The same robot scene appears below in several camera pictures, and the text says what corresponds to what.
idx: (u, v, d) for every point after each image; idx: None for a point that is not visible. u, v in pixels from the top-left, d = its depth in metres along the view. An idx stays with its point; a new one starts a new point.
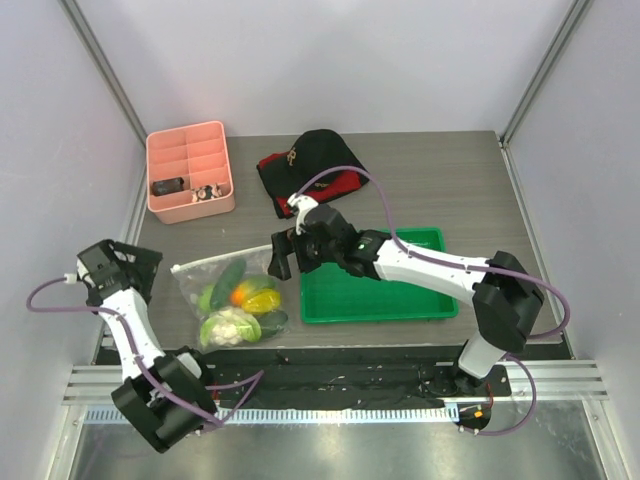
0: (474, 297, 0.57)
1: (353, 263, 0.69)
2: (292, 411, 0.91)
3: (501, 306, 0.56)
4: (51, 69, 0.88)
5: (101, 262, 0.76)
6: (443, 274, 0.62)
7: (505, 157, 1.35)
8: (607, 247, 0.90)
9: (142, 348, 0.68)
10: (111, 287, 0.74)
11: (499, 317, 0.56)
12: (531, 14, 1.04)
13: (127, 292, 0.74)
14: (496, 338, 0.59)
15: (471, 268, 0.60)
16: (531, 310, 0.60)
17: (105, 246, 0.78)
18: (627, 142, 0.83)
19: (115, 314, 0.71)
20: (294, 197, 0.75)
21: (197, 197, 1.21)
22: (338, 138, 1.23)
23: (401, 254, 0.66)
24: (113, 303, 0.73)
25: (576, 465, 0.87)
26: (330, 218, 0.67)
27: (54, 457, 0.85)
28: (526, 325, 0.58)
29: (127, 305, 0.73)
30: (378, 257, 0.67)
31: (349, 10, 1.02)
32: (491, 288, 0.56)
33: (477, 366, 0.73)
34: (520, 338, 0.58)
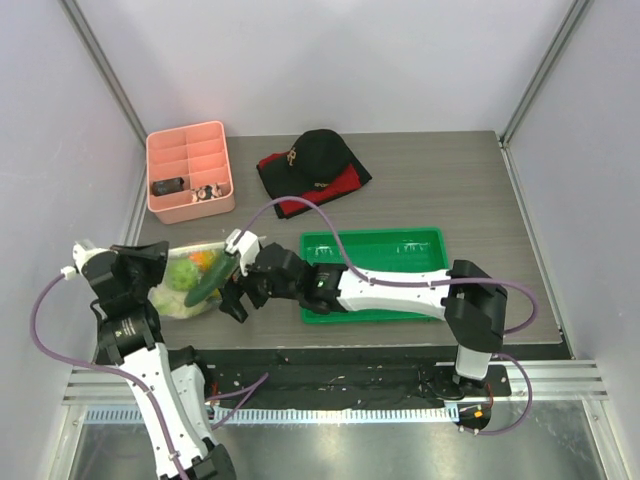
0: (446, 313, 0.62)
1: (317, 302, 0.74)
2: (292, 411, 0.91)
3: (472, 315, 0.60)
4: (49, 67, 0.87)
5: (116, 293, 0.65)
6: (411, 295, 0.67)
7: (505, 157, 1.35)
8: (607, 247, 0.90)
9: (177, 441, 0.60)
10: (129, 334, 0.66)
11: (471, 325, 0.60)
12: (531, 14, 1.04)
13: (153, 354, 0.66)
14: (475, 343, 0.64)
15: (435, 284, 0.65)
16: (499, 307, 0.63)
17: (117, 270, 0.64)
18: (627, 142, 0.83)
19: (144, 389, 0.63)
20: (229, 243, 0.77)
21: (197, 197, 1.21)
22: (338, 138, 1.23)
23: (363, 283, 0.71)
24: (137, 370, 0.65)
25: (577, 465, 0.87)
26: (286, 262, 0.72)
27: (54, 457, 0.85)
28: (499, 324, 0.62)
29: (155, 373, 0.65)
30: (340, 291, 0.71)
31: (348, 9, 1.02)
32: (458, 301, 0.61)
33: (471, 368, 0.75)
34: (496, 337, 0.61)
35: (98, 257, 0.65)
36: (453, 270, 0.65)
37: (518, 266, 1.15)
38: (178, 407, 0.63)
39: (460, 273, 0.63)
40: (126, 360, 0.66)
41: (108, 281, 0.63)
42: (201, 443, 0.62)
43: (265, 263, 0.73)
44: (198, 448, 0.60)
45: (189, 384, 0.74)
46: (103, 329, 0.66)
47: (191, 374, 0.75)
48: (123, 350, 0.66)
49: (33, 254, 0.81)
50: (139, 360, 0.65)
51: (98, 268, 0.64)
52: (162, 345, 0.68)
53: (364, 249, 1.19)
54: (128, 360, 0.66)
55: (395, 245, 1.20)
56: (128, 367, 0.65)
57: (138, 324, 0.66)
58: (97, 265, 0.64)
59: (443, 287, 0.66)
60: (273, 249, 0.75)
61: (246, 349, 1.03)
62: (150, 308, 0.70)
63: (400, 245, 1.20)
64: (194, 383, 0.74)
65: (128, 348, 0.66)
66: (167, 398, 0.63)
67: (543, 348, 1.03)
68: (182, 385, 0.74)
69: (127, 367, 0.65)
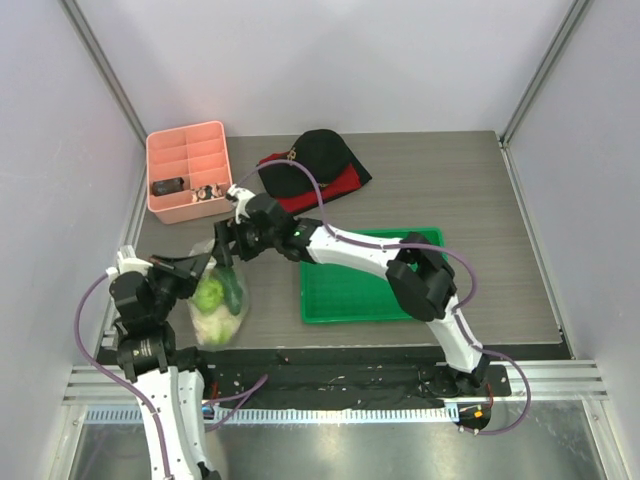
0: (387, 272, 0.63)
1: (290, 249, 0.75)
2: (292, 411, 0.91)
3: (409, 278, 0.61)
4: (50, 69, 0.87)
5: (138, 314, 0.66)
6: (363, 254, 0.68)
7: (505, 157, 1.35)
8: (607, 247, 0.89)
9: (173, 466, 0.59)
10: (146, 354, 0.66)
11: (406, 288, 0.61)
12: (531, 15, 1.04)
13: (164, 376, 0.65)
14: (413, 308, 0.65)
15: (386, 247, 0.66)
16: (442, 283, 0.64)
17: (140, 293, 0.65)
18: (627, 142, 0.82)
19: (151, 410, 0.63)
20: (232, 187, 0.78)
21: (197, 197, 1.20)
22: (338, 138, 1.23)
23: (330, 239, 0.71)
24: (147, 390, 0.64)
25: (577, 465, 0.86)
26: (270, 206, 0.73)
27: (54, 457, 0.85)
28: (437, 295, 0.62)
29: (163, 395, 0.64)
30: (310, 243, 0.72)
31: (348, 9, 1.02)
32: (401, 264, 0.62)
33: (455, 356, 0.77)
34: (431, 306, 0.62)
35: (125, 278, 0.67)
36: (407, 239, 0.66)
37: (518, 265, 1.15)
38: (180, 431, 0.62)
39: (412, 239, 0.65)
40: (138, 379, 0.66)
41: (132, 303, 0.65)
42: (196, 469, 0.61)
43: (252, 206, 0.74)
44: (192, 475, 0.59)
45: (189, 394, 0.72)
46: (122, 347, 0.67)
47: (193, 384, 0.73)
48: (138, 368, 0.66)
49: (33, 254, 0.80)
50: (151, 380, 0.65)
51: (123, 288, 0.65)
52: (174, 368, 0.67)
53: None
54: (141, 379, 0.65)
55: None
56: (140, 386, 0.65)
57: (155, 344, 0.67)
58: (123, 286, 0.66)
59: (393, 252, 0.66)
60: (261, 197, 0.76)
61: (246, 349, 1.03)
62: (168, 330, 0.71)
63: None
64: (194, 395, 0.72)
65: (142, 367, 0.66)
66: (170, 420, 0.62)
67: (543, 348, 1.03)
68: (182, 394, 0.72)
69: (139, 386, 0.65)
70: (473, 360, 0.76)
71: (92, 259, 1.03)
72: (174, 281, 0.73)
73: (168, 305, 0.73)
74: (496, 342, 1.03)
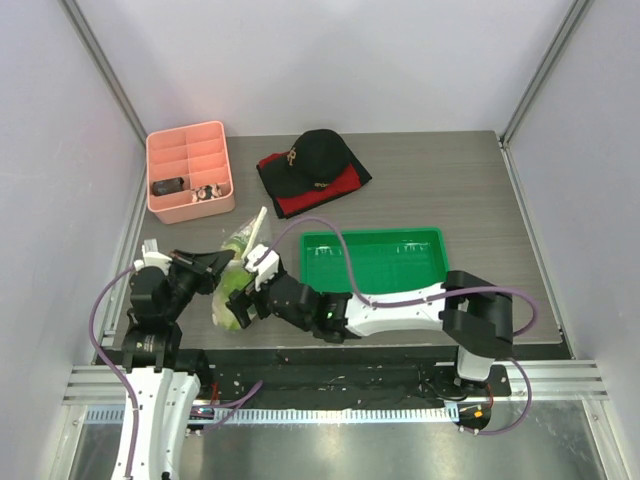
0: (446, 326, 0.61)
1: (329, 333, 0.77)
2: (292, 411, 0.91)
3: (471, 327, 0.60)
4: (50, 70, 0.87)
5: (148, 311, 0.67)
6: (410, 313, 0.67)
7: (505, 157, 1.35)
8: (607, 247, 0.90)
9: (136, 468, 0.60)
10: (147, 350, 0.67)
11: (472, 336, 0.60)
12: (531, 15, 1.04)
13: (158, 376, 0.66)
14: (485, 350, 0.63)
15: (430, 299, 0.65)
16: (503, 313, 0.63)
17: (156, 293, 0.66)
18: (627, 142, 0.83)
19: (134, 405, 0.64)
20: (251, 262, 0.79)
21: (197, 197, 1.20)
22: (338, 138, 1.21)
23: (367, 309, 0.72)
24: (137, 384, 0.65)
25: (577, 466, 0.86)
26: (304, 295, 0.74)
27: (54, 457, 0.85)
28: (504, 330, 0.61)
29: (150, 395, 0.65)
30: (348, 319, 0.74)
31: (348, 10, 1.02)
32: (457, 313, 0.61)
33: (475, 368, 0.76)
34: (504, 342, 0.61)
35: (145, 272, 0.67)
36: (448, 282, 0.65)
37: (518, 265, 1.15)
38: (154, 435, 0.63)
39: (457, 284, 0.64)
40: (133, 371, 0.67)
41: (146, 300, 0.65)
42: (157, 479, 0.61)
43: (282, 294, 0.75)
44: None
45: (180, 396, 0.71)
46: (129, 337, 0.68)
47: (186, 387, 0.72)
48: (136, 361, 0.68)
49: (32, 254, 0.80)
50: (143, 376, 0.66)
51: (141, 284, 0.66)
52: (169, 371, 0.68)
53: (364, 250, 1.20)
54: (135, 373, 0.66)
55: (395, 245, 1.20)
56: (131, 379, 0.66)
57: (158, 343, 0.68)
58: (142, 281, 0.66)
59: (439, 302, 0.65)
60: (288, 281, 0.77)
61: (247, 349, 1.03)
62: (175, 330, 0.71)
63: (400, 245, 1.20)
64: (184, 400, 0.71)
65: (141, 361, 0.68)
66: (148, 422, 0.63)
67: (544, 349, 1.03)
68: (171, 395, 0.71)
69: (130, 378, 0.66)
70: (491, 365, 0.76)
71: (91, 260, 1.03)
72: (191, 279, 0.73)
73: (183, 301, 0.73)
74: None
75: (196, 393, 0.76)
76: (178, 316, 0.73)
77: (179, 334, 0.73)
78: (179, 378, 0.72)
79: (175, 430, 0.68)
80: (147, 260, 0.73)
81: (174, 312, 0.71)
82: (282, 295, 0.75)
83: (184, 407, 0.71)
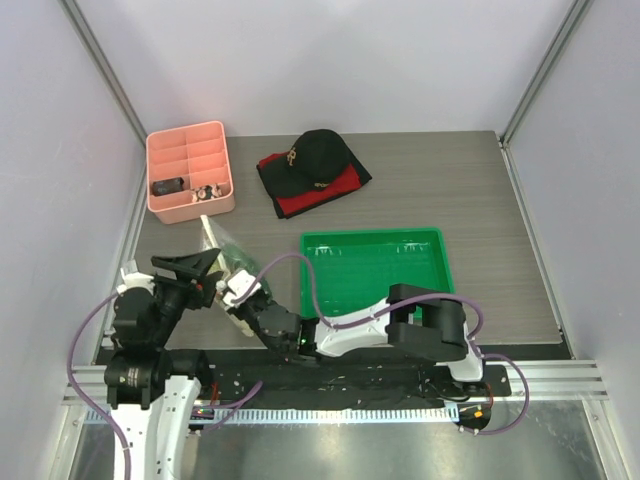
0: (391, 339, 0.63)
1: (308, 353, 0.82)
2: (291, 411, 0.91)
3: (415, 336, 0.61)
4: (49, 68, 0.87)
5: (135, 336, 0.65)
6: (363, 331, 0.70)
7: (505, 157, 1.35)
8: (607, 247, 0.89)
9: None
10: (131, 382, 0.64)
11: (417, 346, 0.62)
12: (531, 15, 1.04)
13: (145, 413, 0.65)
14: (438, 356, 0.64)
15: (376, 315, 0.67)
16: (454, 317, 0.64)
17: (144, 315, 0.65)
18: (627, 142, 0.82)
19: (124, 444, 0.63)
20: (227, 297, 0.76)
21: (197, 197, 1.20)
22: (337, 138, 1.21)
23: (332, 331, 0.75)
24: (124, 423, 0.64)
25: (577, 466, 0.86)
26: (294, 324, 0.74)
27: (54, 457, 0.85)
28: (455, 334, 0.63)
29: (138, 432, 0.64)
30: (321, 342, 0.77)
31: (348, 9, 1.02)
32: (400, 325, 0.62)
33: (464, 369, 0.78)
34: (455, 346, 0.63)
35: (130, 295, 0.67)
36: (391, 295, 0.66)
37: (518, 265, 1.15)
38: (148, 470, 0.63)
39: (398, 296, 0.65)
40: (118, 407, 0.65)
41: (131, 324, 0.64)
42: None
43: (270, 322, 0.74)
44: None
45: (180, 403, 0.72)
46: (111, 365, 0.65)
47: (186, 392, 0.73)
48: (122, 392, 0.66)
49: (32, 254, 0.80)
50: (131, 411, 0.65)
51: (129, 307, 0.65)
52: (157, 403, 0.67)
53: (364, 249, 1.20)
54: (120, 410, 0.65)
55: (395, 244, 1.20)
56: (118, 415, 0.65)
57: (143, 372, 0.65)
58: (129, 304, 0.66)
59: (385, 316, 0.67)
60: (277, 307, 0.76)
61: (246, 350, 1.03)
62: (162, 357, 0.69)
63: (400, 244, 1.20)
64: (185, 404, 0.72)
65: (127, 394, 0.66)
66: (140, 458, 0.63)
67: (543, 348, 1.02)
68: (171, 400, 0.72)
69: (117, 416, 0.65)
70: (477, 363, 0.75)
71: (91, 260, 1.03)
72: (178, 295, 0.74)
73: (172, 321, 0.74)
74: (497, 343, 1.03)
75: (196, 394, 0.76)
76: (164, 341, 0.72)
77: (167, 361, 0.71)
78: (178, 383, 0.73)
79: (174, 438, 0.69)
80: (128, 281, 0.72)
81: (162, 335, 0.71)
82: (270, 323, 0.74)
83: (184, 414, 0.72)
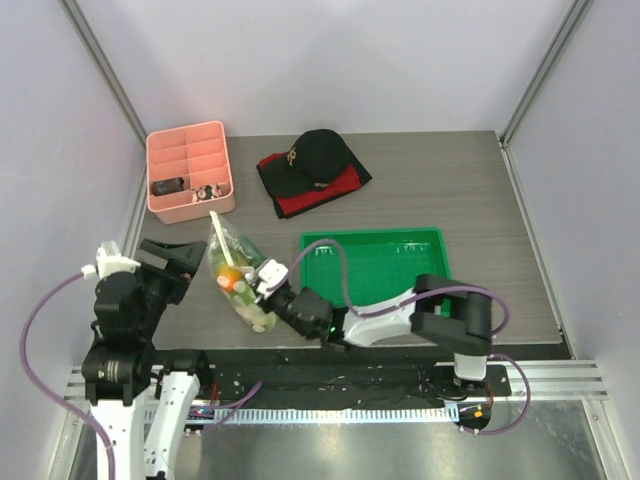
0: (415, 329, 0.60)
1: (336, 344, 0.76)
2: (292, 411, 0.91)
3: (439, 325, 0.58)
4: (49, 68, 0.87)
5: (117, 324, 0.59)
6: (388, 319, 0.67)
7: (505, 157, 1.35)
8: (607, 247, 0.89)
9: None
10: (110, 377, 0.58)
11: (441, 337, 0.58)
12: (531, 14, 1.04)
13: (127, 409, 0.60)
14: (461, 351, 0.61)
15: (402, 303, 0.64)
16: (484, 311, 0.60)
17: (127, 301, 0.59)
18: (627, 141, 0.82)
19: (106, 443, 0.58)
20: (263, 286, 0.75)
21: (197, 197, 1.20)
22: (337, 138, 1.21)
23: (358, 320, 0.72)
24: (105, 420, 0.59)
25: (577, 466, 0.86)
26: (326, 310, 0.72)
27: (54, 456, 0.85)
28: (483, 328, 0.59)
29: (122, 430, 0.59)
30: (348, 332, 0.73)
31: (348, 8, 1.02)
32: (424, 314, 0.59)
33: (469, 365, 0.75)
34: (483, 341, 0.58)
35: (112, 278, 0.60)
36: (419, 285, 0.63)
37: (518, 265, 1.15)
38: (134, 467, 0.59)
39: (425, 287, 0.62)
40: (99, 402, 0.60)
41: (112, 311, 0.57)
42: None
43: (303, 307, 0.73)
44: None
45: (178, 397, 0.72)
46: (90, 357, 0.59)
47: (184, 386, 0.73)
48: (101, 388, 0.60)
49: (32, 254, 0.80)
50: (112, 407, 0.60)
51: (111, 293, 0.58)
52: (139, 398, 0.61)
53: (363, 250, 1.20)
54: (100, 406, 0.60)
55: (395, 244, 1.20)
56: (98, 411, 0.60)
57: (123, 366, 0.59)
58: (112, 290, 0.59)
59: (411, 304, 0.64)
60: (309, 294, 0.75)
61: (247, 350, 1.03)
62: (146, 349, 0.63)
63: (400, 245, 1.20)
64: (183, 398, 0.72)
65: (107, 389, 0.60)
66: (126, 457, 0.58)
67: (543, 349, 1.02)
68: (170, 395, 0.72)
69: (98, 411, 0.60)
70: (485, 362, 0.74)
71: (91, 259, 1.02)
72: (163, 283, 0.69)
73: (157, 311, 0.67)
74: (497, 343, 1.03)
75: (196, 390, 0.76)
76: (148, 332, 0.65)
77: (151, 354, 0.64)
78: (176, 378, 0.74)
79: (169, 429, 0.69)
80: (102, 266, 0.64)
81: (146, 325, 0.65)
82: (305, 309, 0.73)
83: (181, 406, 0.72)
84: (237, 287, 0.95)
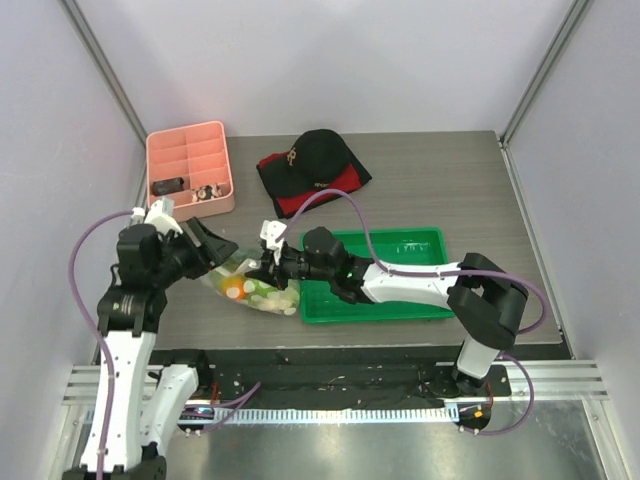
0: (450, 300, 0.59)
1: (345, 291, 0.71)
2: (291, 411, 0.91)
3: (477, 303, 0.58)
4: (50, 69, 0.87)
5: (135, 265, 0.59)
6: (422, 285, 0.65)
7: (505, 157, 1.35)
8: (607, 247, 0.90)
9: (110, 440, 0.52)
10: (124, 311, 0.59)
11: (475, 316, 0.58)
12: (531, 14, 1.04)
13: (136, 343, 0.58)
14: (485, 336, 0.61)
15: (443, 274, 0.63)
16: (517, 306, 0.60)
17: (146, 245, 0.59)
18: (627, 142, 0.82)
19: (109, 372, 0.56)
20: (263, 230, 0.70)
21: (197, 197, 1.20)
22: (337, 138, 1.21)
23: (384, 275, 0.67)
24: (114, 349, 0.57)
25: (577, 466, 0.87)
26: (336, 248, 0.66)
27: (54, 457, 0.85)
28: (513, 322, 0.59)
29: (128, 363, 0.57)
30: (363, 281, 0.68)
31: (348, 9, 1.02)
32: (465, 290, 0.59)
33: (474, 363, 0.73)
34: (508, 334, 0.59)
35: (137, 226, 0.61)
36: (465, 262, 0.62)
37: (519, 265, 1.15)
38: (132, 409, 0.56)
39: (472, 264, 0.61)
40: (109, 335, 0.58)
41: (133, 252, 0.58)
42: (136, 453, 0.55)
43: (311, 244, 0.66)
44: (128, 459, 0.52)
45: (178, 385, 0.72)
46: (105, 295, 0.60)
47: (184, 377, 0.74)
48: (113, 324, 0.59)
49: (32, 255, 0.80)
50: (121, 341, 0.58)
51: (133, 233, 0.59)
52: (150, 336, 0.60)
53: (364, 250, 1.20)
54: (110, 336, 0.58)
55: (395, 245, 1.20)
56: (107, 342, 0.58)
57: (137, 304, 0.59)
58: (134, 230, 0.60)
59: (452, 277, 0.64)
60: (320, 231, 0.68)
61: (247, 349, 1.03)
62: (159, 296, 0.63)
63: (400, 245, 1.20)
64: (181, 387, 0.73)
65: (118, 325, 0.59)
66: (126, 392, 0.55)
67: (543, 349, 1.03)
68: (170, 381, 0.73)
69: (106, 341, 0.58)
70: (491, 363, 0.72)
71: (90, 259, 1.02)
72: (187, 254, 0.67)
73: (175, 274, 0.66)
74: None
75: (193, 391, 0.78)
76: (165, 285, 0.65)
77: (163, 303, 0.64)
78: (178, 370, 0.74)
79: (167, 407, 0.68)
80: (147, 218, 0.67)
81: (164, 279, 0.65)
82: (313, 242, 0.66)
83: (179, 394, 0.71)
84: (245, 287, 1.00)
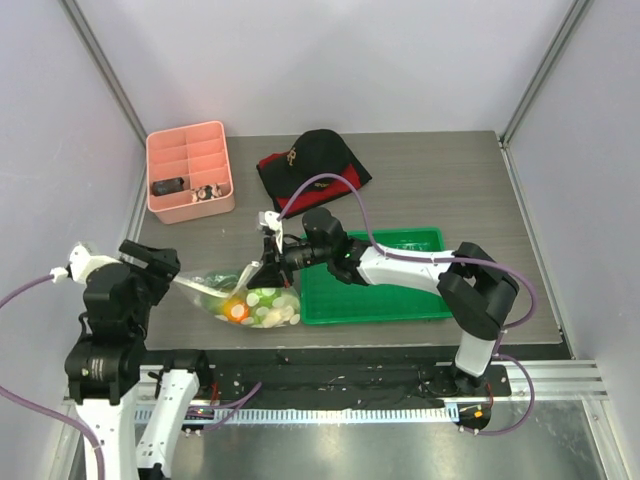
0: (440, 285, 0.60)
1: (342, 270, 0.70)
2: (291, 411, 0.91)
3: (465, 290, 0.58)
4: (50, 70, 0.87)
5: (105, 315, 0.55)
6: (414, 269, 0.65)
7: (505, 157, 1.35)
8: (606, 247, 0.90)
9: None
10: (95, 375, 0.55)
11: (462, 301, 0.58)
12: (531, 14, 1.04)
13: (115, 408, 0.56)
14: (470, 323, 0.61)
15: (437, 260, 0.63)
16: (505, 298, 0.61)
17: (118, 292, 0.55)
18: (626, 142, 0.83)
19: (93, 443, 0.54)
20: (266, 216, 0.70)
21: (197, 197, 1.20)
22: (338, 138, 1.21)
23: (380, 257, 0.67)
24: (92, 420, 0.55)
25: (576, 465, 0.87)
26: (332, 226, 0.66)
27: (54, 457, 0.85)
28: (499, 312, 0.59)
29: (110, 428, 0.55)
30: (360, 262, 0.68)
31: (348, 9, 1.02)
32: (456, 277, 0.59)
33: (471, 360, 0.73)
34: (492, 323, 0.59)
35: (105, 269, 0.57)
36: (460, 250, 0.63)
37: (518, 266, 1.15)
38: (125, 463, 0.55)
39: (466, 253, 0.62)
40: (83, 402, 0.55)
41: (104, 301, 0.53)
42: None
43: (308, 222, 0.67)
44: None
45: (178, 393, 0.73)
46: (74, 353, 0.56)
47: (183, 384, 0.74)
48: (85, 389, 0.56)
49: (32, 254, 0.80)
50: (97, 410, 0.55)
51: (100, 280, 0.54)
52: (128, 395, 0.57)
53: None
54: (86, 405, 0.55)
55: (395, 245, 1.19)
56: (83, 414, 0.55)
57: (109, 363, 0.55)
58: (101, 279, 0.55)
59: (445, 263, 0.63)
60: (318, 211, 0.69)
61: (247, 350, 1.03)
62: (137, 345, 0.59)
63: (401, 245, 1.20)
64: (182, 394, 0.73)
65: (92, 388, 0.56)
66: (115, 455, 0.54)
67: (543, 349, 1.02)
68: (170, 391, 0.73)
69: (83, 413, 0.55)
70: (487, 360, 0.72)
71: None
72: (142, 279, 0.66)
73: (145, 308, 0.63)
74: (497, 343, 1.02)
75: (196, 387, 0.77)
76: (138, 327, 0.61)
77: (141, 352, 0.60)
78: (175, 374, 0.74)
79: (165, 423, 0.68)
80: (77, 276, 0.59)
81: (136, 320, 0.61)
82: (309, 220, 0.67)
83: (180, 403, 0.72)
84: (247, 303, 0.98)
